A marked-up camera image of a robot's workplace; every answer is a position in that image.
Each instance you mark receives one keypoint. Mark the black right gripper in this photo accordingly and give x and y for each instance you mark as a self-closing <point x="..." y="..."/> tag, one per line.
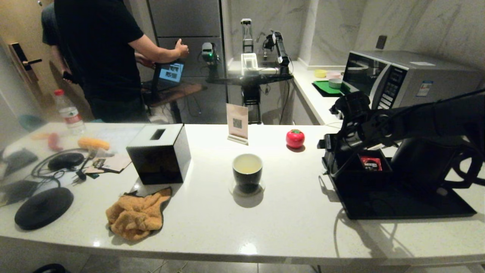
<point x="346" y="142"/>

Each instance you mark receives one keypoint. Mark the black electric kettle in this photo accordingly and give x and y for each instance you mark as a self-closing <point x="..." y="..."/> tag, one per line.
<point x="420" y="167"/>

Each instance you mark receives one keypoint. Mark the clear plastic water bottle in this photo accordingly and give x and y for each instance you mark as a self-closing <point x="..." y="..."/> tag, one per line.
<point x="70" y="115"/>

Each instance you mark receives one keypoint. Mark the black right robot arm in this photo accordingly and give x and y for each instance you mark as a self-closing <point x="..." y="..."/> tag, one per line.
<point x="435" y="117"/>

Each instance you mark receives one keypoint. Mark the red coffee sachet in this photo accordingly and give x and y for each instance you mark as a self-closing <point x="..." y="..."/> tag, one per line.
<point x="370" y="163"/>

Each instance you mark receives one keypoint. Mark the black compartment organizer box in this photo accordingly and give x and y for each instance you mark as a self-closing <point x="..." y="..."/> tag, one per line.
<point x="363" y="181"/>

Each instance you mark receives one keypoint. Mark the red tomato-shaped timer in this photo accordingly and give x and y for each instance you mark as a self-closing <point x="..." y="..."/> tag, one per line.
<point x="294" y="139"/>

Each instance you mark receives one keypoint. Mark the black serving tray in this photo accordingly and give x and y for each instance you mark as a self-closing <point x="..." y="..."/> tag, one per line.
<point x="398" y="206"/>

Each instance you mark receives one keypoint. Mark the green cutting board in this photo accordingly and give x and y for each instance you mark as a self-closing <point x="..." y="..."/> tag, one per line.
<point x="323" y="87"/>

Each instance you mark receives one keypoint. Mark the grey-green bowl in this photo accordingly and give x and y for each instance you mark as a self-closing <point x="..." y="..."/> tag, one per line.
<point x="335" y="83"/>

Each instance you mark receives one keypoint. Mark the pink bowl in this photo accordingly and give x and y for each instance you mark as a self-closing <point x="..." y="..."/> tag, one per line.
<point x="334" y="74"/>

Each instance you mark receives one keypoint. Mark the yellow bowl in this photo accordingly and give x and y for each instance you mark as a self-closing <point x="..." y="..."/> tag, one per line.
<point x="320" y="73"/>

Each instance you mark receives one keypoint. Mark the black ceramic cup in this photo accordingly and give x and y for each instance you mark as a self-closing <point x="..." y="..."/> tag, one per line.
<point x="247" y="180"/>

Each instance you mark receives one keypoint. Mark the QR code sign stand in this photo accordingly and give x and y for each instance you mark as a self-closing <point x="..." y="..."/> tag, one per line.
<point x="237" y="121"/>

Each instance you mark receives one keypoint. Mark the silver microwave oven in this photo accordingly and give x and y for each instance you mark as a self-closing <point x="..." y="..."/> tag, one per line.
<point x="416" y="76"/>

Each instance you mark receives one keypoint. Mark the black teleoperation stand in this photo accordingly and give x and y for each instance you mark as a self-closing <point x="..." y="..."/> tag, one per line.
<point x="250" y="79"/>

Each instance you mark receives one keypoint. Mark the brown wooden side table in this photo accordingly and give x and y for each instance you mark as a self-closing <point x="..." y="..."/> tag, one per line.
<point x="182" y="91"/>

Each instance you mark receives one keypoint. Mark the black tissue box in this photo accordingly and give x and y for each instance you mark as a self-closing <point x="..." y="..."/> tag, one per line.
<point x="159" y="167"/>

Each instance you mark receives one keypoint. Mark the open laptop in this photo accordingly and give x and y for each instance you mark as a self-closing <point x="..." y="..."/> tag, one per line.
<point x="171" y="72"/>

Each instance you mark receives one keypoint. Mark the silver refrigerator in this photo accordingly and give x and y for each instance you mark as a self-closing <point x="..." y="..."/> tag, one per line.
<point x="185" y="22"/>

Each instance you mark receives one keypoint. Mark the orange fluffy cloth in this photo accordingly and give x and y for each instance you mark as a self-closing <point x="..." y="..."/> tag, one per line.
<point x="136" y="216"/>

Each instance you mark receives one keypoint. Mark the brown paper packet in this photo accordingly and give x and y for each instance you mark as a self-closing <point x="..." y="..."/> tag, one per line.
<point x="113" y="163"/>

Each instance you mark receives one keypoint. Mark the clear plastic wrapper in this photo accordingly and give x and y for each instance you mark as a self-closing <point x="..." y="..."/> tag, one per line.
<point x="101" y="152"/>

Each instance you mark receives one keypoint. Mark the yellow toy corn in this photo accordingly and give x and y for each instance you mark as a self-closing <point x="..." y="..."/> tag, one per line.
<point x="93" y="144"/>

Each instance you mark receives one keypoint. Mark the black power plug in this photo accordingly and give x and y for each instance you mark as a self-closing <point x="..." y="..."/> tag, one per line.
<point x="80" y="175"/>

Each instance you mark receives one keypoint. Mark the person in black shirt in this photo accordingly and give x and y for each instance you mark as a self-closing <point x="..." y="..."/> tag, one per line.
<point x="98" y="49"/>

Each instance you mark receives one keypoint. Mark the black computer mouse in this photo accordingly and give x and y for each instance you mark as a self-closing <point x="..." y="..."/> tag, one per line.
<point x="66" y="161"/>

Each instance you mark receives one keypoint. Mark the black phone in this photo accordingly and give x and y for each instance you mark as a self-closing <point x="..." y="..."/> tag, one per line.
<point x="69" y="77"/>

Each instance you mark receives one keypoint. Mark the red toy chili pepper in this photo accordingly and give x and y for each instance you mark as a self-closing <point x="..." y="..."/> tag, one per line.
<point x="53" y="142"/>

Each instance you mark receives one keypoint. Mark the round black kettle base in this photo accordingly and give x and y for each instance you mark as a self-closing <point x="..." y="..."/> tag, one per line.
<point x="43" y="208"/>

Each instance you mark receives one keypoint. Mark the round black base part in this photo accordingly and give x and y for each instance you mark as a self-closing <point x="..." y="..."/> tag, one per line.
<point x="49" y="269"/>

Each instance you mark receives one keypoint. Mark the teal stool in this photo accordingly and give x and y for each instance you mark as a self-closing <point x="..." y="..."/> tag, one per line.
<point x="32" y="122"/>

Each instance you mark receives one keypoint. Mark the person in grey shirt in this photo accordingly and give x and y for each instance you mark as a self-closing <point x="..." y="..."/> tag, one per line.
<point x="51" y="30"/>

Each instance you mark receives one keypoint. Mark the black pouch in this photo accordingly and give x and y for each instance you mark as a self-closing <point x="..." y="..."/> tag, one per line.
<point x="21" y="161"/>

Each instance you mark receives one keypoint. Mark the dark flat device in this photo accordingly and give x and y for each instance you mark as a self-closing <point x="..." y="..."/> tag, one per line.
<point x="17" y="191"/>

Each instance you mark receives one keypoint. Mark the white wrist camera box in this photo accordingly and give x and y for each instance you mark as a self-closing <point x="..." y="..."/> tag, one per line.
<point x="326" y="144"/>

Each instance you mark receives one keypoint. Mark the dark wall socket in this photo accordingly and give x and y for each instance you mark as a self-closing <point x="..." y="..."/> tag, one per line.
<point x="380" y="42"/>

